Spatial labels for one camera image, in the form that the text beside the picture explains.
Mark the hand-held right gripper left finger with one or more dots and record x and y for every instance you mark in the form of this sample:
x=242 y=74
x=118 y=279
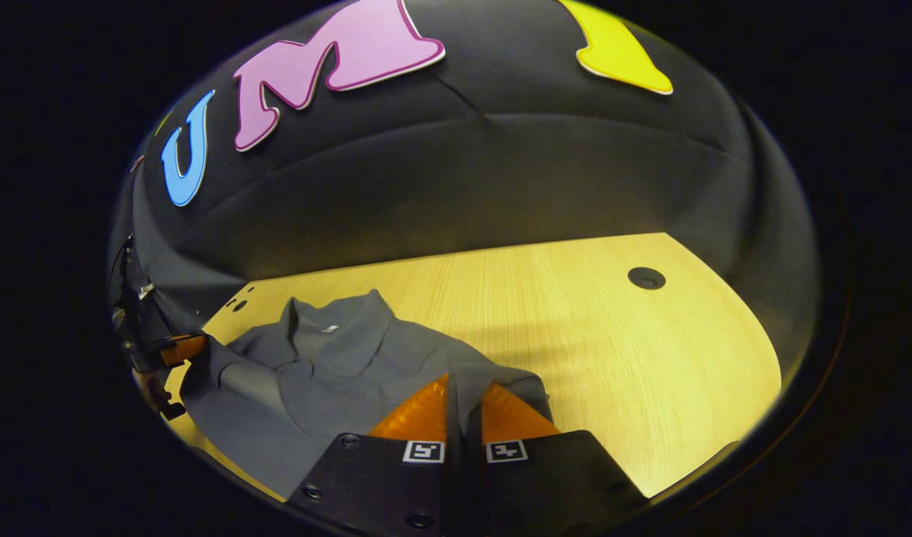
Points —
x=453 y=477

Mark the black backdrop cloth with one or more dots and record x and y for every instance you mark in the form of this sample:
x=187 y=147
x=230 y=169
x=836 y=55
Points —
x=500 y=164

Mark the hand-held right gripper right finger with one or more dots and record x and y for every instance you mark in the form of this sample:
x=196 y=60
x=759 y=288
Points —
x=476 y=485

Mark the grey button-up shirt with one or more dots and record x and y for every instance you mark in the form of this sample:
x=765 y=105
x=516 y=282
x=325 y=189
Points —
x=336 y=358

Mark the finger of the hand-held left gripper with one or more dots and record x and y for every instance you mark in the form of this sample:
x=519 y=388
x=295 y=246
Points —
x=183 y=349

